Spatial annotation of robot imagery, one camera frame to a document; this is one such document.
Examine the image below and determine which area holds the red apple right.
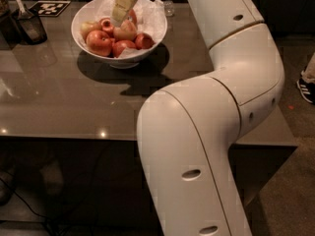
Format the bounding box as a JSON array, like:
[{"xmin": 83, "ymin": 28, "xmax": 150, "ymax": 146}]
[{"xmin": 135, "ymin": 32, "xmax": 155, "ymax": 49}]

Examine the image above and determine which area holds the red apple top back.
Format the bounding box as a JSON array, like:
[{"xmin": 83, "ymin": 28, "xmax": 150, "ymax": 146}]
[{"xmin": 129, "ymin": 9, "xmax": 137, "ymax": 26}]

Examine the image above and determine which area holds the black white sneaker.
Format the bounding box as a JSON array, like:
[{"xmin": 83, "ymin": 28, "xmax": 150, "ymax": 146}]
[{"xmin": 296, "ymin": 69, "xmax": 315, "ymax": 104}]

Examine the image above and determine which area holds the red apple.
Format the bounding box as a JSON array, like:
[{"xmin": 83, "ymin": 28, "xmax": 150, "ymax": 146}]
[
  {"xmin": 135, "ymin": 32, "xmax": 155, "ymax": 49},
  {"xmin": 112, "ymin": 40, "xmax": 136, "ymax": 58},
  {"xmin": 129, "ymin": 9, "xmax": 137, "ymax": 26},
  {"xmin": 86, "ymin": 30, "xmax": 112, "ymax": 57}
]

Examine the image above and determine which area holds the black white fiducial marker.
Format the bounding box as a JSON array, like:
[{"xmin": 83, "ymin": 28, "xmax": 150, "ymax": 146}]
[{"xmin": 31, "ymin": 0, "xmax": 70, "ymax": 17}]

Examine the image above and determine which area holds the small clear glass jar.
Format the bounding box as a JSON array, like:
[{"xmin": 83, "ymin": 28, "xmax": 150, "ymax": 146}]
[{"xmin": 163, "ymin": 0, "xmax": 174, "ymax": 17}]

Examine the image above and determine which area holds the red apple front left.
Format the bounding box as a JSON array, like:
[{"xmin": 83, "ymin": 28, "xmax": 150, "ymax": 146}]
[{"xmin": 86, "ymin": 30, "xmax": 112, "ymax": 57}]

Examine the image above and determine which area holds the black cable under table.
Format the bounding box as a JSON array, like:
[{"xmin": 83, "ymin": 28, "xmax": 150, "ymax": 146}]
[{"xmin": 0, "ymin": 141, "xmax": 142, "ymax": 236}]

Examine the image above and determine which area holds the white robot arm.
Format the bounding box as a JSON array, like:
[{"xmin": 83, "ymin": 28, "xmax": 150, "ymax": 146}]
[{"xmin": 137, "ymin": 0, "xmax": 284, "ymax": 236}]

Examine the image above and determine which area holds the red apple stem cavity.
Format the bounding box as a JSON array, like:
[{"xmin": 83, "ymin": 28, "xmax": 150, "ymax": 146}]
[{"xmin": 99, "ymin": 18, "xmax": 114, "ymax": 37}]

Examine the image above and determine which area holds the yellow-green apple left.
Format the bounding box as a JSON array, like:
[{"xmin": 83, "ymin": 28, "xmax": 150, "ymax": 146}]
[{"xmin": 80, "ymin": 21, "xmax": 101, "ymax": 40}]

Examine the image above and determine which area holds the white ceramic bowl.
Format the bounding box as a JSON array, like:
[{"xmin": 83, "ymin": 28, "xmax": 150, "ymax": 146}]
[{"xmin": 70, "ymin": 0, "xmax": 168, "ymax": 70}]

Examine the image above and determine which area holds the white handled utensil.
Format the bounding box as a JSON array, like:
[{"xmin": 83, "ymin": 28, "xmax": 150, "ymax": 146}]
[{"xmin": 15, "ymin": 0, "xmax": 33, "ymax": 20}]

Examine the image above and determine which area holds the red apple front centre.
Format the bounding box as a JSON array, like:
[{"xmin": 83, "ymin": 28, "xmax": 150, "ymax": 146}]
[{"xmin": 112, "ymin": 40, "xmax": 136, "ymax": 58}]

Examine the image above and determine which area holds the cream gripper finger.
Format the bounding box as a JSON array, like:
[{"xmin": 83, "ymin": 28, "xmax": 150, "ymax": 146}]
[{"xmin": 110, "ymin": 0, "xmax": 137, "ymax": 27}]

